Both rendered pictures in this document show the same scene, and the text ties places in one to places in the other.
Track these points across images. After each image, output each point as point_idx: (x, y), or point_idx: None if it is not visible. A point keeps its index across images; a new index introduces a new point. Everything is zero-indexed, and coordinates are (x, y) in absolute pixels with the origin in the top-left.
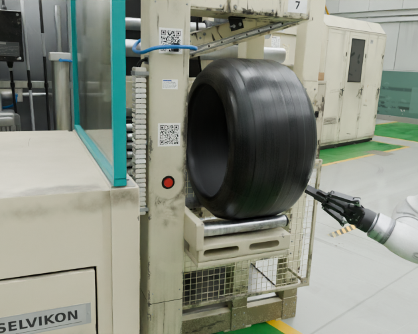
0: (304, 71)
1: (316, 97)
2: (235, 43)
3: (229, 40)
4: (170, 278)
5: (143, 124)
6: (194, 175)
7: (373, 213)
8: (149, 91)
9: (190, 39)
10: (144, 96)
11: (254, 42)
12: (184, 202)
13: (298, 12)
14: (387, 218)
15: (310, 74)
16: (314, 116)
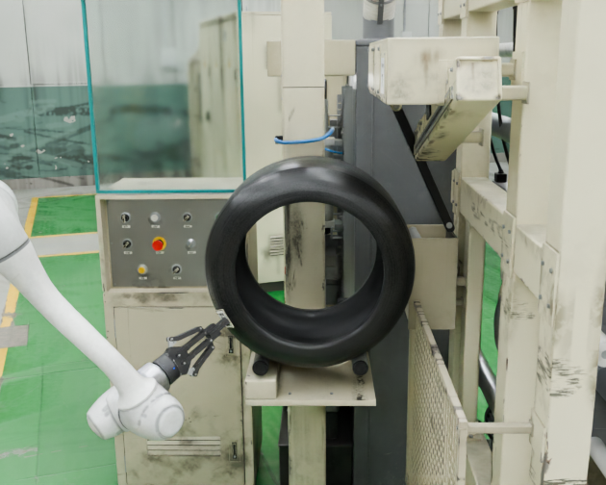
0: (547, 218)
1: (552, 294)
2: (428, 139)
3: (424, 133)
4: None
5: None
6: (349, 298)
7: (157, 359)
8: None
9: (417, 130)
10: None
11: (514, 140)
12: (286, 297)
13: (382, 92)
14: (141, 368)
15: (552, 230)
16: (219, 233)
